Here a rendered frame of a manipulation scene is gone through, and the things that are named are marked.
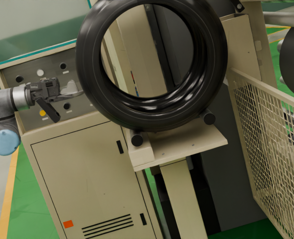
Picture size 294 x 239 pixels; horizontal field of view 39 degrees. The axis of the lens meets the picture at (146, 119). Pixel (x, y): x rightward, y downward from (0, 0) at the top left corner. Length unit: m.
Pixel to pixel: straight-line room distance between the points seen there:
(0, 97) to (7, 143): 0.20
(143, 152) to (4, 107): 0.54
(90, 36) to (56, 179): 1.03
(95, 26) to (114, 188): 1.08
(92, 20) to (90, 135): 0.85
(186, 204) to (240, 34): 0.85
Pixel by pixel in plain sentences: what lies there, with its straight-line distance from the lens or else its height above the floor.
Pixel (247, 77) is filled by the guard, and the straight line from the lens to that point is 1.59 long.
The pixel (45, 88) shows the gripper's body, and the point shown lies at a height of 1.17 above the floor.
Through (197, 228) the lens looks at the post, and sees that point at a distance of 2.13.
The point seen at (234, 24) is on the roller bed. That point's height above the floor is 1.17.
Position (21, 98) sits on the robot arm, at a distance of 1.57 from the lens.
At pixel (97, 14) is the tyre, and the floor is 1.37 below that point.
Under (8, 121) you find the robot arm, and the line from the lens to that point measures 1.60.
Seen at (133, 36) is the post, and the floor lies 1.24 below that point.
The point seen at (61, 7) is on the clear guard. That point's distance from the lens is 2.09.
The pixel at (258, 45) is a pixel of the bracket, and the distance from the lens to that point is 1.87.
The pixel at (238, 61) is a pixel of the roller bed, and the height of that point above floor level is 1.02.
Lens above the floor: 1.38
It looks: 16 degrees down
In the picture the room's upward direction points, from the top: 16 degrees counter-clockwise
